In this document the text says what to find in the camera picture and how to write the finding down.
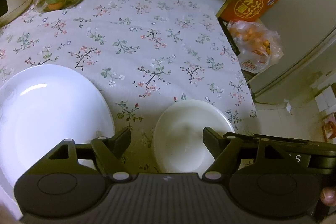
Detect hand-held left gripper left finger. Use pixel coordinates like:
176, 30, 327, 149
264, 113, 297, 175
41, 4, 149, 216
39, 127, 132, 183

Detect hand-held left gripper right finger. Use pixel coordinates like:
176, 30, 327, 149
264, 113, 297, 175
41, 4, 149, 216
201, 127, 279, 183

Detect cream bowl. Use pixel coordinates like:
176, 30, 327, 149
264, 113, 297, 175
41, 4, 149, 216
152, 99, 236, 174

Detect white plate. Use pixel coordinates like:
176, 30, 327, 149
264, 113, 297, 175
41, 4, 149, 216
0, 64, 116, 215

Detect person's right hand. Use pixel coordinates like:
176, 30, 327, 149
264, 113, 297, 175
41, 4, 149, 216
320, 186, 336, 207

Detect small white boxes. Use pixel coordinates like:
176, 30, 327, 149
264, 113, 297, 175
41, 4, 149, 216
313, 85, 336, 114

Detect floral tablecloth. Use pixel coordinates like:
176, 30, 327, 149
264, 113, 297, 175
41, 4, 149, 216
0, 0, 258, 178

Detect plastic bag of oranges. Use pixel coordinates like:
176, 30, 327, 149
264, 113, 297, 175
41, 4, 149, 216
228, 19, 284, 75

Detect white refrigerator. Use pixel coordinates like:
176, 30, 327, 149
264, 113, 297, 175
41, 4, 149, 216
249, 0, 336, 106

